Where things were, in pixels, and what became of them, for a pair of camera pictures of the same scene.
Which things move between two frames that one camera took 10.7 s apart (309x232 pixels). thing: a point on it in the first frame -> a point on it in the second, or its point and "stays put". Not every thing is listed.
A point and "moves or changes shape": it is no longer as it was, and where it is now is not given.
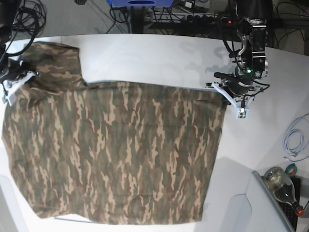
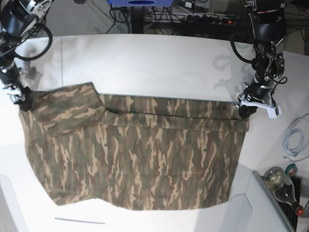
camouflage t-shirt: x=109 y=152 moves or changes shape
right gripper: x=239 y=85 -> x=260 y=88
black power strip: x=208 y=20 stays put
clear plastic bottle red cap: x=283 y=187 stays put
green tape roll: x=291 y=169 stays put
